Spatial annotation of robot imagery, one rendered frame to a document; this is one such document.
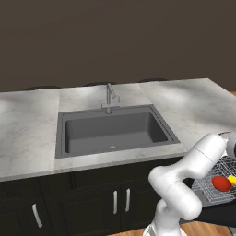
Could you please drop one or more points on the red bowl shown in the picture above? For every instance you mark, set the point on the red bowl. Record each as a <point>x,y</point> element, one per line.
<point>221,183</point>

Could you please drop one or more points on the grey metal tap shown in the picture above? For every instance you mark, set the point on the grey metal tap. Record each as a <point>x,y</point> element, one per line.
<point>109,98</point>

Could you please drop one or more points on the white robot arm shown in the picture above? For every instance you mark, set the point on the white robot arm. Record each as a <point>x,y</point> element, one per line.
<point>181,172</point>

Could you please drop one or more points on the black dishwasher door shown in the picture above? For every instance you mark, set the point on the black dishwasher door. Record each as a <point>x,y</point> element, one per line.
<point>218,213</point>

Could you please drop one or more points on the yellow cup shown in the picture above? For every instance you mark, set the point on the yellow cup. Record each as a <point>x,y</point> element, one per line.
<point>232,179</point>

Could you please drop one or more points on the dark grey sink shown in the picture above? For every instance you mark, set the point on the dark grey sink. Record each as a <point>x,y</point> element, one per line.
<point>113,132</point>

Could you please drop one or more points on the black cupboard door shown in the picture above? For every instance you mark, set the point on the black cupboard door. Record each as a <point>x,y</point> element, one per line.
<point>18,219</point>
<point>89,212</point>
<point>139,209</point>

